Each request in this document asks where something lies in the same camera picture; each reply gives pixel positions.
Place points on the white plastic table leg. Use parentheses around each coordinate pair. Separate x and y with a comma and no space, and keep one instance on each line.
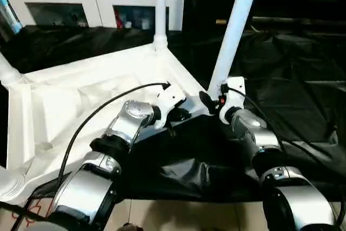
(8,71)
(235,30)
(9,185)
(160,9)

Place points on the white plastic table top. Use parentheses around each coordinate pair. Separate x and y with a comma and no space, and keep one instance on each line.
(81,93)

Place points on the black plastic sheet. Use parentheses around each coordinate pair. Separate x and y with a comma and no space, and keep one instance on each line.
(283,79)

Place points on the tan tape piece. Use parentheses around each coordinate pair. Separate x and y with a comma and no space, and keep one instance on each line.
(220,21)

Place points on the small white jar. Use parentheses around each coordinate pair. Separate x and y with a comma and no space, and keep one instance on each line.
(145,24)
(128,24)

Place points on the red bottle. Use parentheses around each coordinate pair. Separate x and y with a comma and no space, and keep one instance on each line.
(118,18)

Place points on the long black pole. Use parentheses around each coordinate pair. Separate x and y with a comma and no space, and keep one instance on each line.
(297,21)

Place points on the dark shoe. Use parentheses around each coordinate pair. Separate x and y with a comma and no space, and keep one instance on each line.
(129,227)

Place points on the black stand leg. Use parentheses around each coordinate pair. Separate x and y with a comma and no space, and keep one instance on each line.
(16,210)

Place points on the blue patterned roll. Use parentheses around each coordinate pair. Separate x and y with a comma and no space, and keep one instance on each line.
(9,12)

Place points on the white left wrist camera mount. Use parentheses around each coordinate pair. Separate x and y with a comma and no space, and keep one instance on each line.
(170,95)

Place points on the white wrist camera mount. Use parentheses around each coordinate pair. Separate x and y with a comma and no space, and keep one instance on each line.
(170,95)
(233,90)

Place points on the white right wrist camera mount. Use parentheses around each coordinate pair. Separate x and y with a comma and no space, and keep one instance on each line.
(233,90)

